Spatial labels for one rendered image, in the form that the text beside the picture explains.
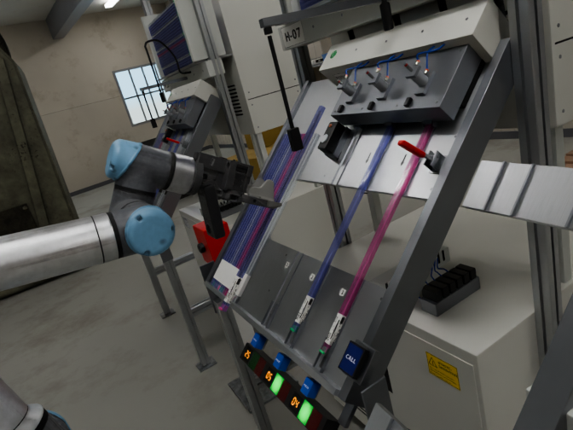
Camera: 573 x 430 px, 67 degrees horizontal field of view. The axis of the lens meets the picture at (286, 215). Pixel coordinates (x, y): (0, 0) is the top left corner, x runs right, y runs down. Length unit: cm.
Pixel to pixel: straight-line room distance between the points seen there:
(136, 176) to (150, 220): 16
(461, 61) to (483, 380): 65
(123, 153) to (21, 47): 905
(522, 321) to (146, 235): 81
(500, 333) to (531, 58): 56
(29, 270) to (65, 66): 924
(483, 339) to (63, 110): 923
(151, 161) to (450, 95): 56
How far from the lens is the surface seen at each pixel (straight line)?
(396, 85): 98
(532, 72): 93
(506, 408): 117
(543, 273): 107
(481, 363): 103
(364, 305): 83
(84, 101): 985
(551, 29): 106
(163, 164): 84
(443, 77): 90
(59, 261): 70
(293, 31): 140
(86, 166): 978
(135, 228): 69
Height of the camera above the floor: 125
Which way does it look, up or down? 18 degrees down
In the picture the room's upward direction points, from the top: 15 degrees counter-clockwise
